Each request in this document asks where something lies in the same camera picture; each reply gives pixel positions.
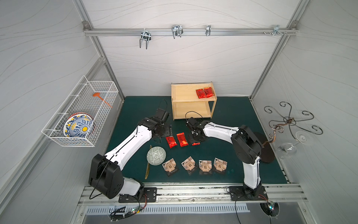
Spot brown tea bag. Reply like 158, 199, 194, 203
199, 160, 213, 175
181, 156, 197, 175
213, 158, 227, 174
162, 158, 179, 176

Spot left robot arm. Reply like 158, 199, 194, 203
89, 108, 170, 200

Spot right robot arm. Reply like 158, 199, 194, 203
186, 117, 263, 191

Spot wooden two-tier shelf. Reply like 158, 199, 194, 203
171, 82, 217, 120

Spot green patterned bowl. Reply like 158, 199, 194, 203
146, 146, 167, 166

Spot green table mat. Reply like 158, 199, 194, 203
104, 96, 288, 185

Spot gold knife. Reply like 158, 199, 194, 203
145, 162, 151, 180

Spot orange spatula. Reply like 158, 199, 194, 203
92, 92, 112, 108

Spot white vent strip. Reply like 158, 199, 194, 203
85, 203, 250, 215

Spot blue yellow patterned plate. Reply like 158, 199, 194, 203
63, 113, 93, 138

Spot wine glass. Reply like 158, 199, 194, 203
277, 131, 314, 159

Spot metal scroll glass holder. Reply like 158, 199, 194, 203
264, 101, 324, 143

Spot metal double hook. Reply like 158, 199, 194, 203
139, 30, 152, 49

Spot metal loop hook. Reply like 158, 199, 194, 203
171, 25, 183, 39

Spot small metal hook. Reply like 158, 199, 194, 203
205, 25, 211, 36

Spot metal clamp hook right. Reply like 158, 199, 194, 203
263, 25, 288, 37

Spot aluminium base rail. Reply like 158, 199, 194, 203
78, 183, 308, 206

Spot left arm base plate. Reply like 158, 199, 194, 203
118, 187, 158, 203

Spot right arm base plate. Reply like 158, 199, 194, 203
226, 184, 269, 201

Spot white wire basket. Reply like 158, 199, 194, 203
42, 76, 118, 147

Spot left base cables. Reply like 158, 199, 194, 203
108, 193, 147, 222

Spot aluminium top rail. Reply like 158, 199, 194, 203
84, 27, 299, 37

